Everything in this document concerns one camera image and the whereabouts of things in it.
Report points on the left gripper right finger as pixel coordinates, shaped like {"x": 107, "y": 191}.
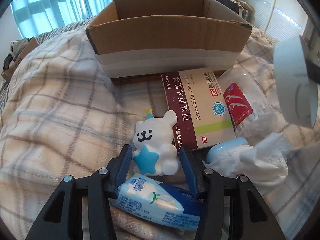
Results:
{"x": 249, "y": 216}

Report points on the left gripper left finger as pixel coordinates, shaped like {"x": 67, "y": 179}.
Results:
{"x": 61, "y": 216}

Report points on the blue white tissue pack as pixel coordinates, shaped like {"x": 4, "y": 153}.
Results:
{"x": 159, "y": 203}

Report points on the white bear figurine blue star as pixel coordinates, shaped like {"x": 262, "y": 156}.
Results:
{"x": 155, "y": 155}

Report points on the amoxicillin medicine box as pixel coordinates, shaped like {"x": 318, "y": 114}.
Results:
{"x": 203, "y": 119}

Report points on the clear plastic bottle red label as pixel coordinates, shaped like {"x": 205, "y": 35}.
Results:
{"x": 251, "y": 113}

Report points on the beige plaid blanket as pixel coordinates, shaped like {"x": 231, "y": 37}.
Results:
{"x": 64, "y": 116}

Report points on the small cardboard box with clutter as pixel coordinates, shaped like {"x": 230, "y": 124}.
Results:
{"x": 19, "y": 49}

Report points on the open brown cardboard box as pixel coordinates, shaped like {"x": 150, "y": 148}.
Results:
{"x": 149, "y": 37}

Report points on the white sliding wardrobe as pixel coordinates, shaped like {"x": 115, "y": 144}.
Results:
{"x": 280, "y": 19}

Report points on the large blue window curtain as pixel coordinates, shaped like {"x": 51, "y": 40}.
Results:
{"x": 34, "y": 17}

